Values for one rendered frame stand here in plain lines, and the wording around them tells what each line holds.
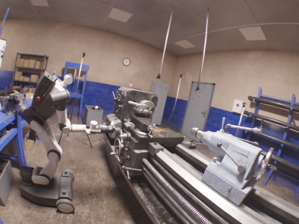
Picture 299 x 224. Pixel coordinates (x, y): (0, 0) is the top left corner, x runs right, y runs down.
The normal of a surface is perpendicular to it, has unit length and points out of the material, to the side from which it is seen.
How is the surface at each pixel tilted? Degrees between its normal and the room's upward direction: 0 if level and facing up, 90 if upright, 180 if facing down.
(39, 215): 0
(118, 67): 90
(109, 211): 0
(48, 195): 0
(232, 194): 90
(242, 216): 36
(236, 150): 82
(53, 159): 90
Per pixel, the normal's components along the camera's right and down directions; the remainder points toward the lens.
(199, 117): -0.86, -0.11
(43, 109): 0.53, 0.58
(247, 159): -0.78, -0.34
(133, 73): 0.47, 0.22
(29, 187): 0.21, -0.97
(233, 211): -0.33, -0.85
